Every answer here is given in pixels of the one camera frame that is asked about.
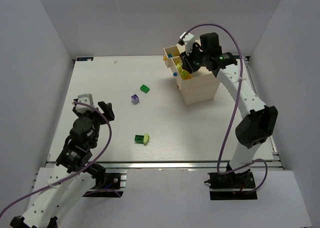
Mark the black table label left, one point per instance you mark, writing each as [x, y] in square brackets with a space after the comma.
[84, 59]

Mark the lime green small lego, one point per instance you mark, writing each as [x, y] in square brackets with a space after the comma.
[184, 75]

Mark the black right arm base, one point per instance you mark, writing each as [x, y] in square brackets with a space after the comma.
[231, 186]

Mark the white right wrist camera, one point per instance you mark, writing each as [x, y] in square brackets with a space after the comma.
[187, 40]

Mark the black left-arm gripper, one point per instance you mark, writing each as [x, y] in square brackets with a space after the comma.
[100, 114]

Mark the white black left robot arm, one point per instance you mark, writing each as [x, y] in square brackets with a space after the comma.
[74, 173]

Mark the lime green lego front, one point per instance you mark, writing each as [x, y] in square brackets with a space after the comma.
[146, 138]

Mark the dark green lego front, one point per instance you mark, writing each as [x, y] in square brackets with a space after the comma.
[139, 139]

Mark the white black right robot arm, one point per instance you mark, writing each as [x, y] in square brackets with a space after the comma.
[258, 119]

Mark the dark green sloped lego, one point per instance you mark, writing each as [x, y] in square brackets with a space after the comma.
[144, 88]

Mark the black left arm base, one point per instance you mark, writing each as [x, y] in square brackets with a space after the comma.
[111, 186]

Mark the cream plastic drawer cabinet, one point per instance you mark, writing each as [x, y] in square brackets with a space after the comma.
[202, 86]

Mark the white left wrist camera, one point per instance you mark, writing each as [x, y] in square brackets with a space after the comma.
[82, 101]

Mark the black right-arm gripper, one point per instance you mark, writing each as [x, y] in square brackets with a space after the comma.
[188, 63]

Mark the purple square lego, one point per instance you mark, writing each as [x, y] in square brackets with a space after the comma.
[135, 99]

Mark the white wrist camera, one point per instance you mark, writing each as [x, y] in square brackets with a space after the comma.
[187, 40]
[82, 101]

